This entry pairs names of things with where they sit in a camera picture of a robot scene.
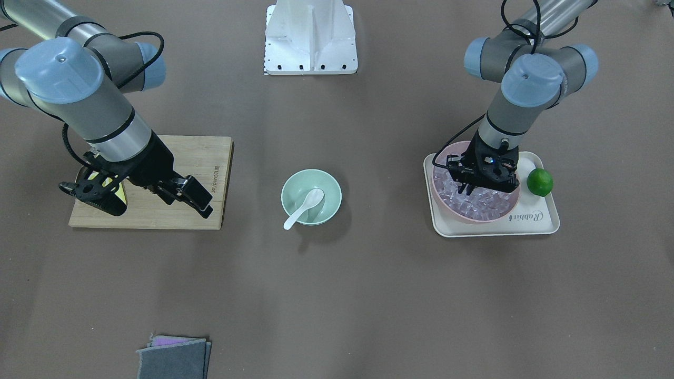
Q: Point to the yellow plastic knife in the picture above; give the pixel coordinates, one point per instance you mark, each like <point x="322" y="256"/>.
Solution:
<point x="117" y="191"/>

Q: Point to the pink bowl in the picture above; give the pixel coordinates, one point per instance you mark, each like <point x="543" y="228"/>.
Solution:
<point x="474" y="216"/>

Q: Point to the bamboo cutting board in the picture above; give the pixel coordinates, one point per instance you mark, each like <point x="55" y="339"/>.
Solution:
<point x="207" y="158"/>

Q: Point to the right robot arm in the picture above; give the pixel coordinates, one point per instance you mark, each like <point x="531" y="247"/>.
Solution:
<point x="80" y="74"/>

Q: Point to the grey folded cloth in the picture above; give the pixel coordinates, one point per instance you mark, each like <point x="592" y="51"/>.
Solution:
<point x="174" y="357"/>

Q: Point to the mint green bowl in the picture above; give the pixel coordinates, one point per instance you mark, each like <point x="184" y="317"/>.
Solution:
<point x="299" y="184"/>

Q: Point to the pile of ice cubes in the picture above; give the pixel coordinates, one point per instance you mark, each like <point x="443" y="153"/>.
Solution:
<point x="474" y="202"/>

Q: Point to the green lime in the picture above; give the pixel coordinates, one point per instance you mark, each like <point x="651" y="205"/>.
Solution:
<point x="540" y="182"/>

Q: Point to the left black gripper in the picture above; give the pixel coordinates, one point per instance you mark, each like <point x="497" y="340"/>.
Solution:
<point x="479" y="152"/>

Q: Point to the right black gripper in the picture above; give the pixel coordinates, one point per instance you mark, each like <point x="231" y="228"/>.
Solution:
<point x="154" y="162"/>

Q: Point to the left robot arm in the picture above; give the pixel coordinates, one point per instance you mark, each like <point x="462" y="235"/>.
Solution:
<point x="532" y="79"/>

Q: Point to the cream plastic tray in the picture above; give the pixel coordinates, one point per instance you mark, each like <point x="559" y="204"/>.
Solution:
<point x="532" y="215"/>

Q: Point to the white ceramic spoon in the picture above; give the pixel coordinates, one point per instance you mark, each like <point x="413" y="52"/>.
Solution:
<point x="312" y="199"/>

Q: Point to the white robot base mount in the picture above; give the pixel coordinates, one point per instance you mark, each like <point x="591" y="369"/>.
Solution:
<point x="310" y="38"/>

